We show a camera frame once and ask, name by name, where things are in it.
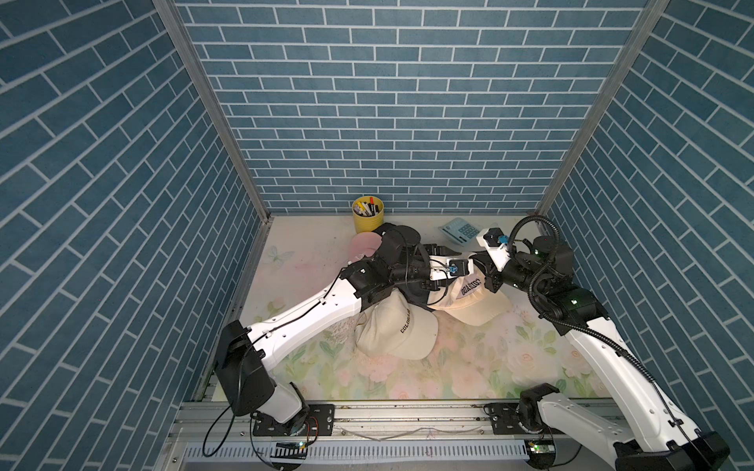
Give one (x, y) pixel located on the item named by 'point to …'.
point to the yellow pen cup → (368, 213)
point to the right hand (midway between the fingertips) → (476, 254)
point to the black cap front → (414, 293)
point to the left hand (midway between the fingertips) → (465, 260)
